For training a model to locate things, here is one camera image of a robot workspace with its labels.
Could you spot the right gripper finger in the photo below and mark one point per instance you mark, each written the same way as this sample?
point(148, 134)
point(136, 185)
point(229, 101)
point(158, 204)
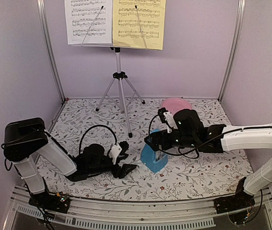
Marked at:
point(155, 148)
point(149, 139)

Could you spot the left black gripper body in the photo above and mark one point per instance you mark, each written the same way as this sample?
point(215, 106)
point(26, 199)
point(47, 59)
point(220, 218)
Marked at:
point(116, 172)

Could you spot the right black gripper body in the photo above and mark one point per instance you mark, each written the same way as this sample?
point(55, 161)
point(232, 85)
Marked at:
point(166, 144)

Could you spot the blue metronome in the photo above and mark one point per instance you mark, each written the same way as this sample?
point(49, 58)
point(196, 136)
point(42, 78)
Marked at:
point(154, 161)

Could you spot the white perforated music stand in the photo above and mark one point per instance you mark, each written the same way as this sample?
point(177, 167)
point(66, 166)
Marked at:
point(120, 77)

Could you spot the yellow sheet music page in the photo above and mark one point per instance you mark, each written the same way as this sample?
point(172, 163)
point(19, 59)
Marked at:
point(138, 24)

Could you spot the white sheet music page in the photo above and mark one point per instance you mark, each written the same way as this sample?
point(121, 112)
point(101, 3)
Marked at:
point(89, 21)

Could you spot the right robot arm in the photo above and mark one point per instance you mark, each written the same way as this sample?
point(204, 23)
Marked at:
point(185, 130)

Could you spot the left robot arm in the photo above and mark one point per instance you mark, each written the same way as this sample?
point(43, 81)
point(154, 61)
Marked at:
point(26, 137)

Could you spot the pink plate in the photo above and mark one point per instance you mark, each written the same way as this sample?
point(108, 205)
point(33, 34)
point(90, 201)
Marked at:
point(174, 105)

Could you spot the floral tablecloth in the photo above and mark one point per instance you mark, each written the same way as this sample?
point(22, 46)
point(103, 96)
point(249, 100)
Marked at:
point(195, 176)

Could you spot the front aluminium rail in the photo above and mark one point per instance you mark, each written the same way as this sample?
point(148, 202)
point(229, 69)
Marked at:
point(94, 214)

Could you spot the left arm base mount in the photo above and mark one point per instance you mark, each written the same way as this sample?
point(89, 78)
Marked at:
point(46, 201)

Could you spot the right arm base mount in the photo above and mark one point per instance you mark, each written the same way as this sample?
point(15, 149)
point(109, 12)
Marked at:
point(234, 202)

